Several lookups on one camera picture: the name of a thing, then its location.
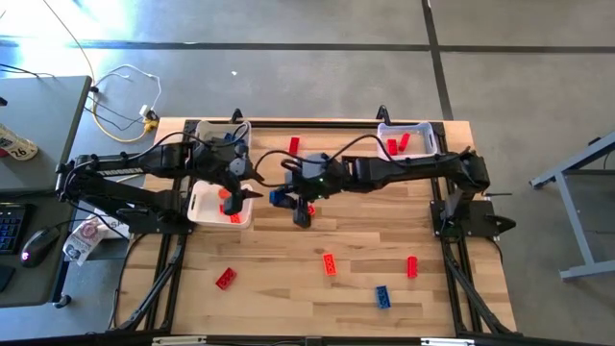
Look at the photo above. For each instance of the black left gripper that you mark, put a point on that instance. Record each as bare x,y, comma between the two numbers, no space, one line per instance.
238,165

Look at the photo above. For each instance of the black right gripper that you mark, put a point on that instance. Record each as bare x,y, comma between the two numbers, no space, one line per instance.
317,175

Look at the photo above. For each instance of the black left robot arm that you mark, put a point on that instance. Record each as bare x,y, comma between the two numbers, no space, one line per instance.
120,165

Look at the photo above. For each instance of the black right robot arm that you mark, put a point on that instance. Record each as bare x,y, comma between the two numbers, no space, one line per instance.
413,168

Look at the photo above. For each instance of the white plastic bin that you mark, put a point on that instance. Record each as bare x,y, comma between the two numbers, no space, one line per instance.
206,211

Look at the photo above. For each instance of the off-white plastic bin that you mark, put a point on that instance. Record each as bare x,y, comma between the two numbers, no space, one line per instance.
206,130

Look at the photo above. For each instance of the black clamp hook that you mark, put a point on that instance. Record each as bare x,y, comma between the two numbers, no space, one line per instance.
236,115
383,114

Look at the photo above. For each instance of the white plastic bag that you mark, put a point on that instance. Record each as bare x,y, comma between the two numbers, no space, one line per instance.
115,226

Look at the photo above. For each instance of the white power adapter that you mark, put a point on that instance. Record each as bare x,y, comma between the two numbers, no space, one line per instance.
145,111

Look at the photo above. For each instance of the clear plastic bin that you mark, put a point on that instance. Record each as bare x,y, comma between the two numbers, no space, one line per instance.
418,144

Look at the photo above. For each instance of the printed snack bag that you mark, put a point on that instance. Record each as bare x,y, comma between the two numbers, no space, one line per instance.
84,240

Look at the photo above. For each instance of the black computer mouse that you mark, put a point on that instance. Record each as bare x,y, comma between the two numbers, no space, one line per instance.
38,246

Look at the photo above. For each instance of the dark grey desk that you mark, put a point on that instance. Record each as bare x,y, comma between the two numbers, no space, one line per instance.
45,283

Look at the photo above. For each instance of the cream tag number 26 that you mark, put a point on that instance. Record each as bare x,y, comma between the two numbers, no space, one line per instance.
17,144

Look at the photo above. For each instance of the black backlit keyboard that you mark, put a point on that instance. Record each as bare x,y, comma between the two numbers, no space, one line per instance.
10,228

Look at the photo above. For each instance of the black aluminium table frame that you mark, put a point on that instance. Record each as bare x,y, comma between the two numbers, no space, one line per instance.
336,124

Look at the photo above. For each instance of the silver metal bracket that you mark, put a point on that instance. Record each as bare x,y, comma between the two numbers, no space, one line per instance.
447,342
180,341

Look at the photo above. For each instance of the grey metal table frame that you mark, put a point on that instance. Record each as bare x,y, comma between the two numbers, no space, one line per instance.
593,270

